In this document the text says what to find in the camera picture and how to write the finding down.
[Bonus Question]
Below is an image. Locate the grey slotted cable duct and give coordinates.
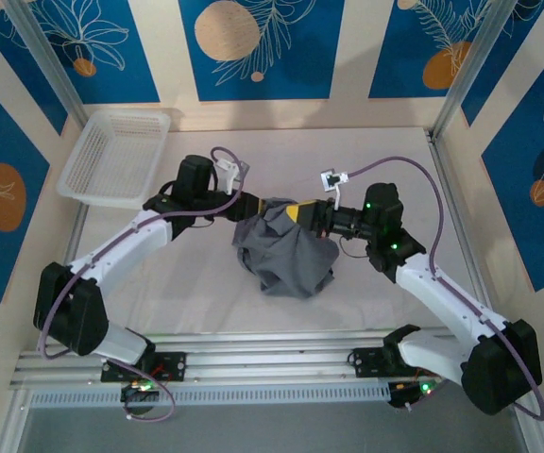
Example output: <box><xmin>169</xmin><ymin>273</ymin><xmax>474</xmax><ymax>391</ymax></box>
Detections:
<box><xmin>28</xmin><ymin>381</ymin><xmax>391</xmax><ymax>410</ymax></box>

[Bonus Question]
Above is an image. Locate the white table cover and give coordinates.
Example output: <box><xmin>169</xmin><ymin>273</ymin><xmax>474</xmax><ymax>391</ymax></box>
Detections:
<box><xmin>57</xmin><ymin>126</ymin><xmax>490</xmax><ymax>339</ymax></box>

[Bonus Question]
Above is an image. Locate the aluminium frame leg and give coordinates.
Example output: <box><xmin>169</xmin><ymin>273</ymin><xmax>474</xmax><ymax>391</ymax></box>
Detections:
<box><xmin>507</xmin><ymin>377</ymin><xmax>544</xmax><ymax>453</ymax></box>
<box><xmin>0</xmin><ymin>389</ymin><xmax>32</xmax><ymax>453</ymax></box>

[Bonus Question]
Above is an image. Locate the aluminium mounting rail frame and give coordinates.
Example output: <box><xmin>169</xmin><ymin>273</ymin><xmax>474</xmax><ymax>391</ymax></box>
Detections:
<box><xmin>9</xmin><ymin>329</ymin><xmax>531</xmax><ymax>391</ymax></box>

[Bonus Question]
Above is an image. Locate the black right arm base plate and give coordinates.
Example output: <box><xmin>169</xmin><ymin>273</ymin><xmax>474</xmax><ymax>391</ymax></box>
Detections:
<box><xmin>347</xmin><ymin>346</ymin><xmax>396</xmax><ymax>378</ymax></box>

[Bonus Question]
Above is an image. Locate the grey t-shirt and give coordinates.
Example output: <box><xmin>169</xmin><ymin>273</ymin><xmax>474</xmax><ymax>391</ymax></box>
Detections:
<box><xmin>231</xmin><ymin>196</ymin><xmax>340</xmax><ymax>299</ymax></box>

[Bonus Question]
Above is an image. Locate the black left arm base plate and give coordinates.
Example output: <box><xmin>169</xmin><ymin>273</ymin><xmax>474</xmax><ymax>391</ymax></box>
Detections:
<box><xmin>100</xmin><ymin>351</ymin><xmax>188</xmax><ymax>384</ymax></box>

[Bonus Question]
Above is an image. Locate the aluminium corner post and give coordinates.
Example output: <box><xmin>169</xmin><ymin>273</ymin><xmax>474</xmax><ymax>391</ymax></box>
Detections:
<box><xmin>430</xmin><ymin>0</ymin><xmax>512</xmax><ymax>143</ymax></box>
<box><xmin>5</xmin><ymin>0</ymin><xmax>89</xmax><ymax>128</ymax></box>

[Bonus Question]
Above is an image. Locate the aluminium side rail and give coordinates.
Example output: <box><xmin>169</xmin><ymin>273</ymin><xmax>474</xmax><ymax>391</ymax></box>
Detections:
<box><xmin>38</xmin><ymin>207</ymin><xmax>89</xmax><ymax>350</ymax></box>
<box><xmin>425</xmin><ymin>129</ymin><xmax>495</xmax><ymax>322</ymax></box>

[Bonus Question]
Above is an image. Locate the white plastic mesh basket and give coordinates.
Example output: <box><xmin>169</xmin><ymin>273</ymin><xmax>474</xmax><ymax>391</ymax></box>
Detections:
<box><xmin>56</xmin><ymin>109</ymin><xmax>172</xmax><ymax>210</ymax></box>

